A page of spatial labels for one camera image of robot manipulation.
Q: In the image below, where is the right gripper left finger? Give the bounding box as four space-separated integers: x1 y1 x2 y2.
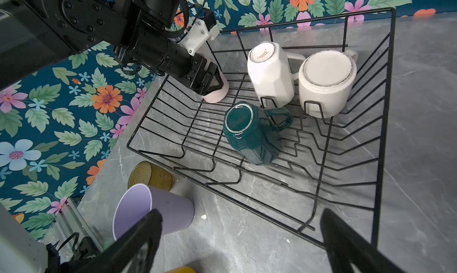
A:
60 209 163 273

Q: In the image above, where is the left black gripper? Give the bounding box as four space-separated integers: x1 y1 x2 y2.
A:
114 26 217 96

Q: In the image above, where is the yellow mug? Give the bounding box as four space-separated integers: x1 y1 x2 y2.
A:
166 266 196 273

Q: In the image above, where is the white mug red interior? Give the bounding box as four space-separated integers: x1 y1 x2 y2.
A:
298 50 359 118

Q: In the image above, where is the cream mug pink handle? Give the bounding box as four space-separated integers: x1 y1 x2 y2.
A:
199 53 229 104

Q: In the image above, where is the white ceramic mug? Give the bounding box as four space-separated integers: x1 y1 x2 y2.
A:
247 42 305 108

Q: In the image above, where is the lilac plastic cup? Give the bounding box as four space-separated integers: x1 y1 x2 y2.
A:
112 183 195 242

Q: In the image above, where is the olive green glass cup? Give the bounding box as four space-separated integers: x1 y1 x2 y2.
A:
127 161 174 191

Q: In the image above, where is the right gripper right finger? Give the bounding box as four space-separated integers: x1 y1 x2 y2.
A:
320 208 402 273

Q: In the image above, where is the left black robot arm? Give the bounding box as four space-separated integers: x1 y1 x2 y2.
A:
1 0 226 96

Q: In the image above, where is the black wire dish rack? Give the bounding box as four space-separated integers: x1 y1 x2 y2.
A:
127 8 396 247

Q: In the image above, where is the dark green mug white interior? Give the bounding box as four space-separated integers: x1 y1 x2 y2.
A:
223 101 293 166

